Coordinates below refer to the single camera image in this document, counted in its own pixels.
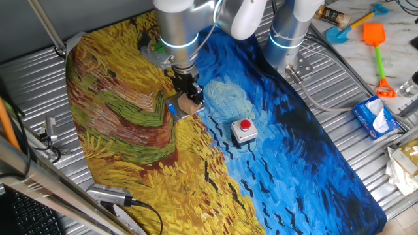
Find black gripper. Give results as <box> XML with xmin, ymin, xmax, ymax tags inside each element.
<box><xmin>170</xmin><ymin>66</ymin><xmax>206</xmax><ymax>106</ymax></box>

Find pale wooden block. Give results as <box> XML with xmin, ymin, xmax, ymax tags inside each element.
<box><xmin>177</xmin><ymin>93</ymin><xmax>203</xmax><ymax>116</ymax></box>

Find silver digital scale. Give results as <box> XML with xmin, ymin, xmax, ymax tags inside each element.
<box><xmin>164</xmin><ymin>87</ymin><xmax>206</xmax><ymax>122</ymax></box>

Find red button grey box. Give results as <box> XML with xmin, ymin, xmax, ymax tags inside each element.
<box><xmin>230</xmin><ymin>117</ymin><xmax>259</xmax><ymax>146</ymax></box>

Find painted blue yellow mat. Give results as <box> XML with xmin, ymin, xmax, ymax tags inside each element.
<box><xmin>65</xmin><ymin>3</ymin><xmax>388</xmax><ymax>235</ymax></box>

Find black clamp tool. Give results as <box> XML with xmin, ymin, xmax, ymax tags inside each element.
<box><xmin>32</xmin><ymin>129</ymin><xmax>72</xmax><ymax>157</ymax></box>

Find brown label bottle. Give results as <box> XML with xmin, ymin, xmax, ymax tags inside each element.
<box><xmin>313</xmin><ymin>5</ymin><xmax>352</xmax><ymax>29</ymax></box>

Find metal tripod pole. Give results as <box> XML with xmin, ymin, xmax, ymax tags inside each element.
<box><xmin>27</xmin><ymin>0</ymin><xmax>68</xmax><ymax>58</ymax></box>

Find blue tissue box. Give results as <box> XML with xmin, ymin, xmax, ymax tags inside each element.
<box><xmin>351</xmin><ymin>95</ymin><xmax>401</xmax><ymax>141</ymax></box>

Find orange pole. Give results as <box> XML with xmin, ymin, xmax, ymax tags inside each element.
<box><xmin>0</xmin><ymin>97</ymin><xmax>21</xmax><ymax>151</ymax></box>

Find black keyboard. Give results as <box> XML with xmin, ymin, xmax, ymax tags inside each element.
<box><xmin>0</xmin><ymin>187</ymin><xmax>65</xmax><ymax>235</ymax></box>

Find grey metal bar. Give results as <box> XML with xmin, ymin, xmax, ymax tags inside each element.
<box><xmin>396</xmin><ymin>97</ymin><xmax>418</xmax><ymax>119</ymax></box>

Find clear glass bottle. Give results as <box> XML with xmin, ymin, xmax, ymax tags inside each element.
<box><xmin>398</xmin><ymin>70</ymin><xmax>418</xmax><ymax>98</ymax></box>

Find white crumpled cloth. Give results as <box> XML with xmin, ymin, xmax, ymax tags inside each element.
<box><xmin>385</xmin><ymin>146</ymin><xmax>418</xmax><ymax>196</ymax></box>

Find tan plastic package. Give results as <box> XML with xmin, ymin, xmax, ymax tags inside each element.
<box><xmin>391</xmin><ymin>138</ymin><xmax>418</xmax><ymax>177</ymax></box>

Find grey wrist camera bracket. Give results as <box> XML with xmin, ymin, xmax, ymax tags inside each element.
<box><xmin>140</xmin><ymin>42</ymin><xmax>174</xmax><ymax>69</ymax></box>

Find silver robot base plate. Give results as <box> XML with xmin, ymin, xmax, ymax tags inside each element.
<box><xmin>277</xmin><ymin>52</ymin><xmax>314</xmax><ymax>78</ymax></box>

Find grey robot hose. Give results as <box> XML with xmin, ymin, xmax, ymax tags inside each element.
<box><xmin>284</xmin><ymin>64</ymin><xmax>355</xmax><ymax>114</ymax></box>

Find silver ribbed camera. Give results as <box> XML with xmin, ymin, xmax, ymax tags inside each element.
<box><xmin>44</xmin><ymin>116</ymin><xmax>59</xmax><ymax>142</ymax></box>
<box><xmin>86</xmin><ymin>183</ymin><xmax>137</xmax><ymax>207</ymax></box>

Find grey toothed camera bracket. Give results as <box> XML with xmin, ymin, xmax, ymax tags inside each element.
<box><xmin>99</xmin><ymin>201</ymin><xmax>148</xmax><ymax>235</ymax></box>

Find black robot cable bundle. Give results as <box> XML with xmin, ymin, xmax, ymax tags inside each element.
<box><xmin>306</xmin><ymin>24</ymin><xmax>376</xmax><ymax>96</ymax></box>

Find blue toy shovel yellow handle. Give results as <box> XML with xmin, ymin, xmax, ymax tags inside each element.
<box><xmin>325</xmin><ymin>2</ymin><xmax>389</xmax><ymax>45</ymax></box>

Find aluminium frame bar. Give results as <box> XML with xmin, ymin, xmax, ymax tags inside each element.
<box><xmin>0</xmin><ymin>135</ymin><xmax>131</xmax><ymax>235</ymax></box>

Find orange toy spade green handle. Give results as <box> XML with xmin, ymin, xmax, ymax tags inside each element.
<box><xmin>362</xmin><ymin>22</ymin><xmax>398</xmax><ymax>99</ymax></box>

